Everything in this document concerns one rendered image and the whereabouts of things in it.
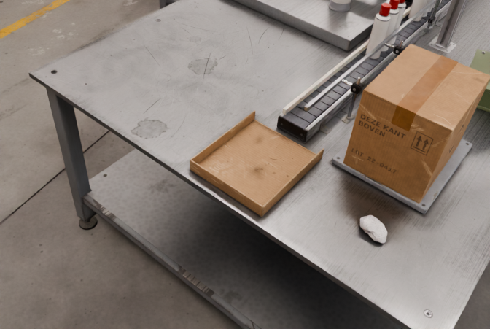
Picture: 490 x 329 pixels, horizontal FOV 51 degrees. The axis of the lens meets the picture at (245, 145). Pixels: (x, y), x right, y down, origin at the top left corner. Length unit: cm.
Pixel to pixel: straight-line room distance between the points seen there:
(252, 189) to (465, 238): 58
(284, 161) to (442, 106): 47
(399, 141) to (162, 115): 73
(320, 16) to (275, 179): 90
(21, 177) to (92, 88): 104
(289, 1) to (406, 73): 90
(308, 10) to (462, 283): 126
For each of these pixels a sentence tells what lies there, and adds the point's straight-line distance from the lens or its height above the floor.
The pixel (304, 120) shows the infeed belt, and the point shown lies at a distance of 160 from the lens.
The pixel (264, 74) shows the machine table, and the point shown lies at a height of 83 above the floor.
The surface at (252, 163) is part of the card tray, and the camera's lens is 149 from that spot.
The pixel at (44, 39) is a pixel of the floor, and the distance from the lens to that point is 371.
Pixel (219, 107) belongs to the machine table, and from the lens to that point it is 168.
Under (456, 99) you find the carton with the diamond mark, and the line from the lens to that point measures 142.
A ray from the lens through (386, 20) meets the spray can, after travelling 186.
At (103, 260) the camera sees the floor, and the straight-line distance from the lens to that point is 232.
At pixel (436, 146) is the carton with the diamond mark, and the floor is 105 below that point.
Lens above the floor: 189
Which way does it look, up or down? 43 degrees down
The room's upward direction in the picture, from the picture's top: 5 degrees clockwise
